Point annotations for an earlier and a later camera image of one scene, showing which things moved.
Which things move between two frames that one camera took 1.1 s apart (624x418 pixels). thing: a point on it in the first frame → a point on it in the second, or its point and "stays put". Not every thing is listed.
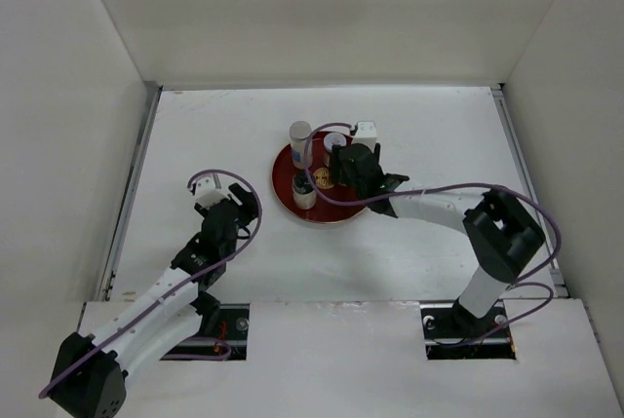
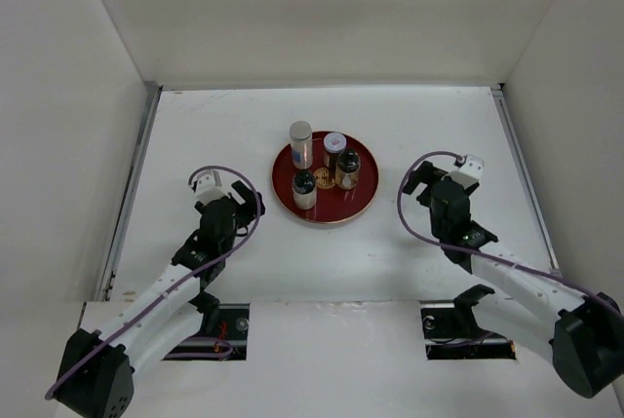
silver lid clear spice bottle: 299,132 stays put
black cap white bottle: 304,194 stays put
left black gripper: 247,201 stays put
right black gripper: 337,168 → 427,173
